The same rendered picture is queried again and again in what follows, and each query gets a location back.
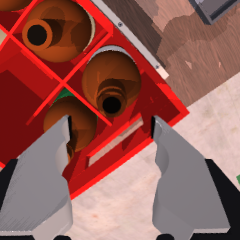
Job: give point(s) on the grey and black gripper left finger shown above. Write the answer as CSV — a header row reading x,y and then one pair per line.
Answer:
x,y
35,202

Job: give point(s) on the grey square tray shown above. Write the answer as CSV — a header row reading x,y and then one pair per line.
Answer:
x,y
215,8

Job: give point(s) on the red crate with dividers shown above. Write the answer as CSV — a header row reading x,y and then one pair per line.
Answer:
x,y
24,84

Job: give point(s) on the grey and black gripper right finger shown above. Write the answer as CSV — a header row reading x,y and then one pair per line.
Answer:
x,y
194,199

